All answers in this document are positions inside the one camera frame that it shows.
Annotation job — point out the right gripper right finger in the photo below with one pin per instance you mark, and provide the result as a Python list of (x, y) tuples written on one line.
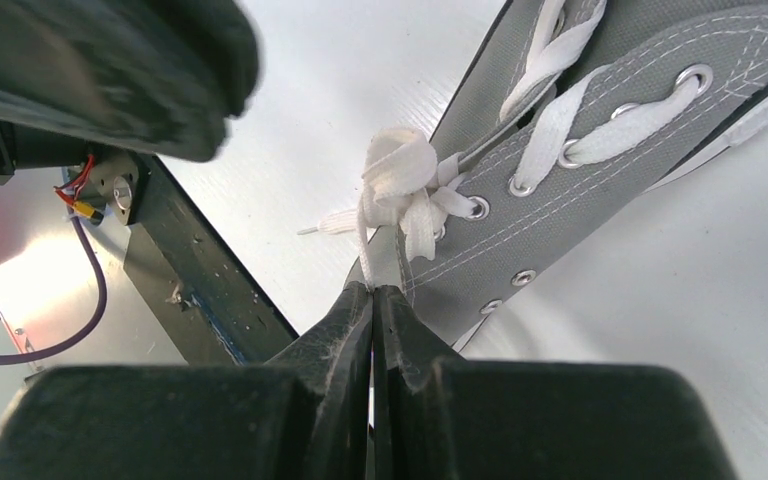
[(441, 416)]

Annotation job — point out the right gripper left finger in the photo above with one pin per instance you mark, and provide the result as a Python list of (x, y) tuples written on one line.
[(301, 415)]

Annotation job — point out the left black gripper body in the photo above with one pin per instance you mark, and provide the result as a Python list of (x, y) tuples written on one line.
[(161, 77)]

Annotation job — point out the grey canvas sneaker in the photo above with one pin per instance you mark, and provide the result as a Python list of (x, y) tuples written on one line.
[(568, 111)]

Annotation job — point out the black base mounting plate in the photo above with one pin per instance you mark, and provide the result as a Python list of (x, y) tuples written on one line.
[(210, 306)]

